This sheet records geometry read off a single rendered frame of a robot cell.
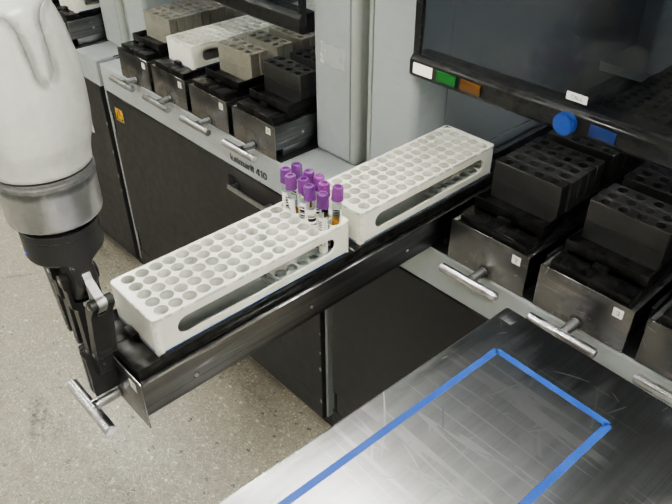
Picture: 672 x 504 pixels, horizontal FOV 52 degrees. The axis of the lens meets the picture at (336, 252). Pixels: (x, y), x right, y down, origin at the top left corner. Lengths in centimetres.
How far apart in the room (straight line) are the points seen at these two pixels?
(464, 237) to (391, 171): 14
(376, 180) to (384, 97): 22
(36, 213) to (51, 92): 11
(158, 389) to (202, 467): 93
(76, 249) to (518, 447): 46
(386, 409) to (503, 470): 13
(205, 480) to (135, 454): 19
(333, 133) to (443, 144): 27
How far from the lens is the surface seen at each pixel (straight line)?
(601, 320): 95
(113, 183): 212
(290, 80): 134
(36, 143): 62
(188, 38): 160
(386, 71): 116
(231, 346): 84
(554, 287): 97
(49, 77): 61
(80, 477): 179
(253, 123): 134
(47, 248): 69
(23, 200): 66
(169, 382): 81
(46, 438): 189
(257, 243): 87
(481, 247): 101
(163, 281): 83
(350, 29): 120
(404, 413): 72
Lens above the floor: 136
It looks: 36 degrees down
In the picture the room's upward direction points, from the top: straight up
